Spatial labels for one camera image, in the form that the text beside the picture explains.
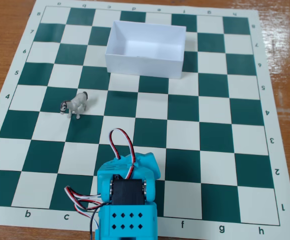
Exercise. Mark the cyan robot arm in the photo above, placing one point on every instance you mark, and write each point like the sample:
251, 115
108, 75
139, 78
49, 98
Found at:
127, 217

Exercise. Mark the white rectangular open box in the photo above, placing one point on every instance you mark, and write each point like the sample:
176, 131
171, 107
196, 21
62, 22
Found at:
144, 63

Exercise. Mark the green and cream chessboard mat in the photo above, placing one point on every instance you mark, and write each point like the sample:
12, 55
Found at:
214, 105

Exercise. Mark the small grey toy horse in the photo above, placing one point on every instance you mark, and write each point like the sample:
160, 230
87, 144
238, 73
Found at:
75, 103

